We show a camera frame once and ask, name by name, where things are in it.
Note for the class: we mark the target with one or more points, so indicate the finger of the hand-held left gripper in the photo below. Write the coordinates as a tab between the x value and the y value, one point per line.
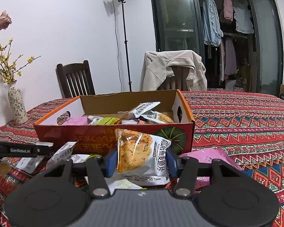
43	149

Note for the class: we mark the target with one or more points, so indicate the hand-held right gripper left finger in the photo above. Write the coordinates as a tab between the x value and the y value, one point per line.
111	163

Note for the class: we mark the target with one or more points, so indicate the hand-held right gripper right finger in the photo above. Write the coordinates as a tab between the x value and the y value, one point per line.
174	163

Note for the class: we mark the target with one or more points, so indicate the small white snack packet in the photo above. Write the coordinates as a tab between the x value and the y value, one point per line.
28	163
61	152

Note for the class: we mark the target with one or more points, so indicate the lime green snack packet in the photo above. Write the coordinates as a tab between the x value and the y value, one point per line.
123	185

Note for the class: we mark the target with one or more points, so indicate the white cookie snack packet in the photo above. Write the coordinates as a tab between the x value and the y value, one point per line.
142	110
157	118
137	151

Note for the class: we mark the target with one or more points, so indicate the pink snack packet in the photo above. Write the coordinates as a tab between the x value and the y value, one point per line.
203	158
74	121

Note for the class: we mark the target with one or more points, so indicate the orange cardboard box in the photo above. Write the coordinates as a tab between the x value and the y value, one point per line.
85	137

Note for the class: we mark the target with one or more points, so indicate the white and green snack packet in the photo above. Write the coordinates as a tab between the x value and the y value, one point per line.
107	121

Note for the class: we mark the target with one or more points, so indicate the gold snack packet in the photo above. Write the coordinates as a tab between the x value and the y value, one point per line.
2	170

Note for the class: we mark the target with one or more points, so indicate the dark wooden chair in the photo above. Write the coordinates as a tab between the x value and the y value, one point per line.
74	80

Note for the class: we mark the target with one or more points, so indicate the wooden chair under jacket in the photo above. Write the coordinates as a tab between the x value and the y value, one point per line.
177	78

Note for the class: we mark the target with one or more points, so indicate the yellow flower branches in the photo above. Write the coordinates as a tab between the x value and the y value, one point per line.
7	61

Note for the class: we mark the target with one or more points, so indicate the beige jacket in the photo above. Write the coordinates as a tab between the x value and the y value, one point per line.
161	66

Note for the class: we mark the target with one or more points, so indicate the hanging long pink garment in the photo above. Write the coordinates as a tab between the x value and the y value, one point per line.
229	56

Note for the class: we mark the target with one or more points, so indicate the studio light on stand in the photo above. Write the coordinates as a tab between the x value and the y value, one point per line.
125	40

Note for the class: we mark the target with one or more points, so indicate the pink flowers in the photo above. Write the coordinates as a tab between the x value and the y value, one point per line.
3	20

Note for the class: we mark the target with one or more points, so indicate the hanging light blue shirt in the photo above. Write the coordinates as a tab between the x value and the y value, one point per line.
211	23

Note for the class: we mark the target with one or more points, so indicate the sliding glass door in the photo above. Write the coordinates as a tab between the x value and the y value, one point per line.
175	16

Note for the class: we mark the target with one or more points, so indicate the hanging white top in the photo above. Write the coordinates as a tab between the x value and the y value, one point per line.
243	20

